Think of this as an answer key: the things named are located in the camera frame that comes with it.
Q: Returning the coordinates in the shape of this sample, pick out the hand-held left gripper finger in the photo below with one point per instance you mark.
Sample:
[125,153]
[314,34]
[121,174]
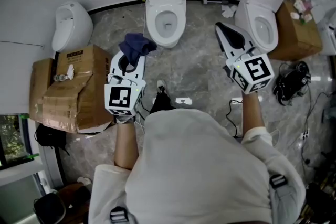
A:
[114,63]
[141,68]

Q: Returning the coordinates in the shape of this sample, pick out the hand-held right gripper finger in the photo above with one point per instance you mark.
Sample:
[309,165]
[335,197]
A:
[221,39]
[244,36]

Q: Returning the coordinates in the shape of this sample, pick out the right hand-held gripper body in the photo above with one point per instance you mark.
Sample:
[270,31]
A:
[256,70]

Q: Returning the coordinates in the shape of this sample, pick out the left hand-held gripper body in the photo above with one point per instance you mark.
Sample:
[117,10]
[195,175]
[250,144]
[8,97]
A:
[120,95]

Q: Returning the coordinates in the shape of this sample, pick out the dark blue cloth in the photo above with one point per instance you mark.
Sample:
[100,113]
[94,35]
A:
[135,46]

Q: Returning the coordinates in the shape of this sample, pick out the person's right forearm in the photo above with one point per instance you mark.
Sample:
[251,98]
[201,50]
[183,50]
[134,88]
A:
[252,112]

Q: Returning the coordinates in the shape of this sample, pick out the person's left forearm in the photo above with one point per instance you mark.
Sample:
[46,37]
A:
[126,144]

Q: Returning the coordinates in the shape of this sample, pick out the white toilet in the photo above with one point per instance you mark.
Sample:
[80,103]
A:
[165,31]
[252,23]

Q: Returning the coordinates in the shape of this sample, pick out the person's white shoe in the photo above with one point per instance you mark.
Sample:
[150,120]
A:
[161,85]

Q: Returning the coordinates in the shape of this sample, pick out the crumpled white tissue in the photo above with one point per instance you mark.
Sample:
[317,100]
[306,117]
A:
[229,10]

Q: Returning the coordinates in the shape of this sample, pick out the person's black trouser leg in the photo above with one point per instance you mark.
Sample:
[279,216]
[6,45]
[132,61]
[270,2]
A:
[161,102]

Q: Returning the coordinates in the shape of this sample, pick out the crumpled white paper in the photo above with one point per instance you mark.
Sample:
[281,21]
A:
[71,70]

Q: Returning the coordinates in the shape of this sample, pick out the large brown cardboard box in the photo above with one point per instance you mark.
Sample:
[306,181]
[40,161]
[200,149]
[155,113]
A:
[296,34]

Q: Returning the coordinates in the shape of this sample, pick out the white urinal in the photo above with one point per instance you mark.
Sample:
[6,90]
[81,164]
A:
[72,29]

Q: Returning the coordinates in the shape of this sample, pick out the torn cardboard sheet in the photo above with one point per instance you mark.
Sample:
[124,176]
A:
[65,102]

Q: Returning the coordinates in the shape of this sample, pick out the clear plastic bottle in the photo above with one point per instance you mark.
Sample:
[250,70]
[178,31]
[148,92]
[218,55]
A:
[60,78]

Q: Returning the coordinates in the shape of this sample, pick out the pile of small toiletries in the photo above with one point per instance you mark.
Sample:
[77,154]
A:
[299,6]

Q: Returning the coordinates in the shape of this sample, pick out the black bag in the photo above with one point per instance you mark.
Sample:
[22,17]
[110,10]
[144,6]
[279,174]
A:
[50,136]

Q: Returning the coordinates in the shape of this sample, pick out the white power strip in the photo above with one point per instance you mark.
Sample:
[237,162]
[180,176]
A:
[305,135]

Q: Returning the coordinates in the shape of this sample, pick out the white slipper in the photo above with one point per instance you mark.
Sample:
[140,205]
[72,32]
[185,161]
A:
[84,181]

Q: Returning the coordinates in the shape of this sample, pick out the person's white shirt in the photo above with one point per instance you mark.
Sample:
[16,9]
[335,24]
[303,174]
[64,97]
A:
[194,170]

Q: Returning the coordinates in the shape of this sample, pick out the window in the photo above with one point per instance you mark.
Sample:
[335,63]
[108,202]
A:
[11,139]

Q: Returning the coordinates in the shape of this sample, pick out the black round stool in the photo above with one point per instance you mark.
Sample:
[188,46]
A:
[48,208]

